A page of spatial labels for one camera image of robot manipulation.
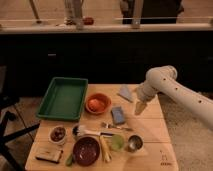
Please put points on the metal cup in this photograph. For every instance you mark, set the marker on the metal cup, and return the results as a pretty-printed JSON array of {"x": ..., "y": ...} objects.
[{"x": 135, "y": 143}]

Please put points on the red object on counter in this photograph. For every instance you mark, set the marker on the red object on counter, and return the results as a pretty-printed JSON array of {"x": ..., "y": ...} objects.
[{"x": 88, "y": 21}]

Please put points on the dark red bowl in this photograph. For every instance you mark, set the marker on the dark red bowl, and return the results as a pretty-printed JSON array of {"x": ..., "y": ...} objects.
[{"x": 86, "y": 151}]

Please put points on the small white bowl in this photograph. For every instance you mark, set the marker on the small white bowl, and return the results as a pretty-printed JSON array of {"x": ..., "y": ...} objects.
[{"x": 57, "y": 135}]

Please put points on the orange fruit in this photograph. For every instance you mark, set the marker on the orange fruit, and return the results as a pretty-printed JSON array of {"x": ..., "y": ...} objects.
[{"x": 96, "y": 105}]

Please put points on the yellow tan gripper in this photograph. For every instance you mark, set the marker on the yellow tan gripper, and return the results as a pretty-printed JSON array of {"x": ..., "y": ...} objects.
[{"x": 139, "y": 107}]

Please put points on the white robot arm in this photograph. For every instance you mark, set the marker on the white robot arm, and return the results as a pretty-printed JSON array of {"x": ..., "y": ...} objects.
[{"x": 163, "y": 79}]

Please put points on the green plastic tray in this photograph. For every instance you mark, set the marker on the green plastic tray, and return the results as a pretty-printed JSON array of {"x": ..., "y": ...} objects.
[{"x": 64, "y": 99}]

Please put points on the grey towel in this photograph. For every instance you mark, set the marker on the grey towel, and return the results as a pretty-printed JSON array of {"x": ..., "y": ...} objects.
[{"x": 125, "y": 93}]

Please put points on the green vegetable piece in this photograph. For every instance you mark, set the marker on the green vegetable piece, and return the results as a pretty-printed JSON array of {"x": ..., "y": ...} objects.
[{"x": 69, "y": 160}]

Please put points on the green plastic cup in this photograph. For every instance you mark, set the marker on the green plastic cup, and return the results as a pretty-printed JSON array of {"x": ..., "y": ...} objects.
[{"x": 117, "y": 142}]

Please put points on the blue grey sponge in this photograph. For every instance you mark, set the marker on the blue grey sponge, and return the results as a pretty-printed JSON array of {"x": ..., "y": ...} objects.
[{"x": 117, "y": 115}]

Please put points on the wooden block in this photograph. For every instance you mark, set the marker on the wooden block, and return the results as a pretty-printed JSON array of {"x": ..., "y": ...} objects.
[{"x": 48, "y": 154}]

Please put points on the orange bowl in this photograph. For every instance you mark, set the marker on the orange bowl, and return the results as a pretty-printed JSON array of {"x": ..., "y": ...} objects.
[{"x": 100, "y": 96}]

